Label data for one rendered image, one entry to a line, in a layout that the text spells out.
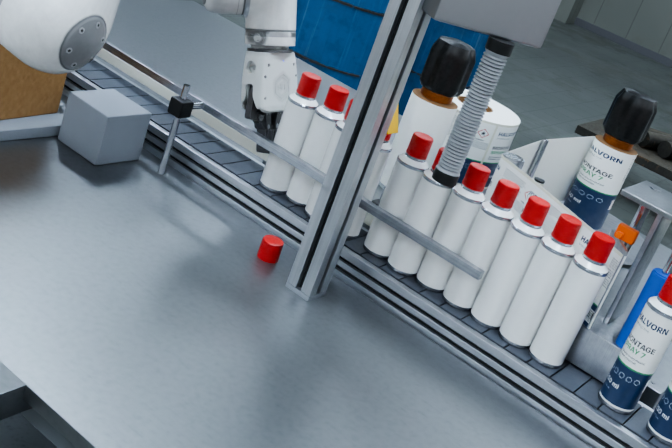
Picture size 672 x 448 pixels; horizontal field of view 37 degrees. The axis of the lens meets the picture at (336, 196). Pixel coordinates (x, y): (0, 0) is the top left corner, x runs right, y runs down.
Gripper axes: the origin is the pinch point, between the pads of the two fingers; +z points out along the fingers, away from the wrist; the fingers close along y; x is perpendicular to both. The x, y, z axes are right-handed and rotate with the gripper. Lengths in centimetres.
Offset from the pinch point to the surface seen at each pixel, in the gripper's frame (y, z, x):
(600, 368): 3, 26, -60
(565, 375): -1, 27, -56
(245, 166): 0.3, 5.0, 4.7
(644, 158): 392, 49, 53
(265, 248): -14.3, 14.1, -11.7
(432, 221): -1.5, 8.3, -33.3
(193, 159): -5.5, 4.1, 11.5
